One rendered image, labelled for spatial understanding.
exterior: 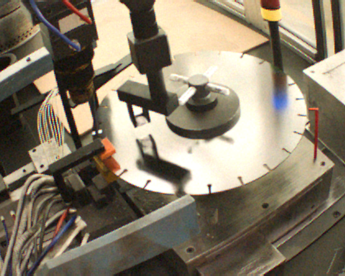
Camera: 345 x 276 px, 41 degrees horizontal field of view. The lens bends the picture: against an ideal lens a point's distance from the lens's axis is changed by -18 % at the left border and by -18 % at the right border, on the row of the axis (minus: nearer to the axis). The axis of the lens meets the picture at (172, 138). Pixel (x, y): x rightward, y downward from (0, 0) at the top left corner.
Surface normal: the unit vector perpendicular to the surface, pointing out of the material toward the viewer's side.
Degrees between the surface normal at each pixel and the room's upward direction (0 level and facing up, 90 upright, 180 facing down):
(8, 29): 90
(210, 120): 5
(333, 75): 0
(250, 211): 0
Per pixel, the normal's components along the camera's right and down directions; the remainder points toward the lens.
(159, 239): 0.50, 0.51
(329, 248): -0.15, -0.74
